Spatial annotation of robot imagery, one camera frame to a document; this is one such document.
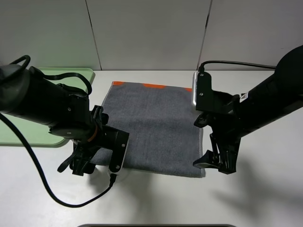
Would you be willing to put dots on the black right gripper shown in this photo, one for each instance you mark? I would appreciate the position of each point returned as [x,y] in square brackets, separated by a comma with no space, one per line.
[225,145]

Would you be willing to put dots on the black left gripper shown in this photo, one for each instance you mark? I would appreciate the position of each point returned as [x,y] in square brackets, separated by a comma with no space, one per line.
[89,132]

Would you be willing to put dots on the grey towel with orange patches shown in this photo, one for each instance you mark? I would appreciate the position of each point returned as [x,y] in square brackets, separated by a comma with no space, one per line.
[160,121]

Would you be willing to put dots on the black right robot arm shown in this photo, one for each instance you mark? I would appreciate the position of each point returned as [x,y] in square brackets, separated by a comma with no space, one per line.
[277,96]

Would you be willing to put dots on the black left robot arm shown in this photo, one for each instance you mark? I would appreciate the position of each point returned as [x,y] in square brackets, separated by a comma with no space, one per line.
[31,95]

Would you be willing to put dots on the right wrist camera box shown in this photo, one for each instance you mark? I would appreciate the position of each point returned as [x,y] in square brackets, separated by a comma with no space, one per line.
[202,93]

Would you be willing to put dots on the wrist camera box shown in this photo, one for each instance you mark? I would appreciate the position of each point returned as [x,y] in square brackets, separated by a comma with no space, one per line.
[202,93]
[118,152]

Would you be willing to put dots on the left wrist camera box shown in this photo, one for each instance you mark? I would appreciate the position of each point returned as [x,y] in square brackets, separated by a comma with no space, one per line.
[118,152]

